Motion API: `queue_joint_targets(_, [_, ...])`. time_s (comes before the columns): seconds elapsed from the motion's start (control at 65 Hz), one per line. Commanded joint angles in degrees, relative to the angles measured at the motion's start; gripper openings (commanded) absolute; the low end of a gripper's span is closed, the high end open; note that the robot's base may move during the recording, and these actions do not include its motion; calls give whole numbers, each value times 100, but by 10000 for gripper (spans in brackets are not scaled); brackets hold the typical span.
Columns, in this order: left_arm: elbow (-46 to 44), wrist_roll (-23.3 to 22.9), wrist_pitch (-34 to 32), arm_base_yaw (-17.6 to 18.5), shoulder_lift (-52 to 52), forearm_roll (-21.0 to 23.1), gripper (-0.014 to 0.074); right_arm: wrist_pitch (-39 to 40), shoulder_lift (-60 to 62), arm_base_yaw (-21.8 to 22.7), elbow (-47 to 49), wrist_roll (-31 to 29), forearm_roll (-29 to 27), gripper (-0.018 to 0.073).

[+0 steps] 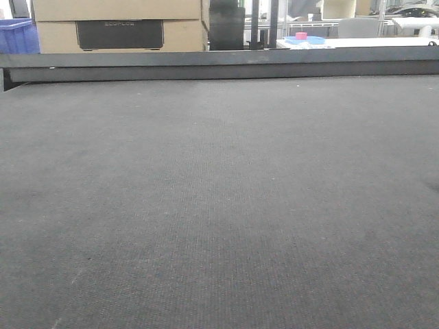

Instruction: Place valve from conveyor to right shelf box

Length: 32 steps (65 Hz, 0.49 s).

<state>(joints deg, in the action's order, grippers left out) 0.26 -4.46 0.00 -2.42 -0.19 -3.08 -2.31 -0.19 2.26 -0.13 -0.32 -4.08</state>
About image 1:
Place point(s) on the white curved desk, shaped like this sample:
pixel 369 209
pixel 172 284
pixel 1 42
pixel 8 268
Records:
pixel 421 27

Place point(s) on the lower cardboard box with print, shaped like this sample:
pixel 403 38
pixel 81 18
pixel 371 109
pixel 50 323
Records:
pixel 122 36

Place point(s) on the blue plastic crate background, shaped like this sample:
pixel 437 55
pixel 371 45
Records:
pixel 19 36

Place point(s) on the black conveyor side rail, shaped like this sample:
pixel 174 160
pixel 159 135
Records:
pixel 217 65

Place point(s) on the dark conveyor belt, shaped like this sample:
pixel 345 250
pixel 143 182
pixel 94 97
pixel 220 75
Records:
pixel 299 203

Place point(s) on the pink tape roll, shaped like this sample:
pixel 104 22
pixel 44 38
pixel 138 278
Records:
pixel 301 35

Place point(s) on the black cabinet block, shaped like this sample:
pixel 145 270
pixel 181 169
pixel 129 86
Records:
pixel 226 31

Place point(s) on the white background table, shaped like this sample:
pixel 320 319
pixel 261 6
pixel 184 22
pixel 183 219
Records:
pixel 334 43

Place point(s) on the blue flat tray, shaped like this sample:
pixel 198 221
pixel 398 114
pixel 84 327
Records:
pixel 312 40

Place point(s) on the upper cardboard box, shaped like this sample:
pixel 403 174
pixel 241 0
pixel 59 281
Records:
pixel 58 10

